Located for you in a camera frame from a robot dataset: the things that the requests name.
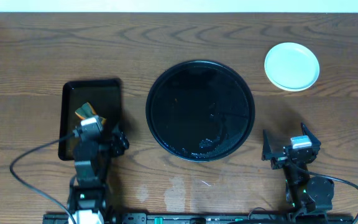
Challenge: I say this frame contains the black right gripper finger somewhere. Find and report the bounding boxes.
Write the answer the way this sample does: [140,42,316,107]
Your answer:
[301,123,318,143]
[261,129,272,161]

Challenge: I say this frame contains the orange sponge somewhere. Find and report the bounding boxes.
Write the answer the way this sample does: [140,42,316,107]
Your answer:
[75,102,98,120]

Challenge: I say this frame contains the green plate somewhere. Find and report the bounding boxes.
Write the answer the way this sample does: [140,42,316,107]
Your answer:
[264,42,320,92]

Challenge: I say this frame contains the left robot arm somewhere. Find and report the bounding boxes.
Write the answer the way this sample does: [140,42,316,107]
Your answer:
[67,115,129,224]

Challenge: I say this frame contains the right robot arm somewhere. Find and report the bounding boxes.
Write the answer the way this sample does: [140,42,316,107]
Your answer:
[262,124,334,222]

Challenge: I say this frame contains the rectangular black tray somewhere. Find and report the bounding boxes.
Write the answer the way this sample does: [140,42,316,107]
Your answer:
[58,78,122,161]

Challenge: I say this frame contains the round black tray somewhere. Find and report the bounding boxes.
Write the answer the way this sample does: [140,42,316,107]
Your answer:
[145,60,255,162]

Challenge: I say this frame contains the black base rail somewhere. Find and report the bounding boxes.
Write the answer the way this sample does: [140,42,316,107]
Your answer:
[42,213,354,224]

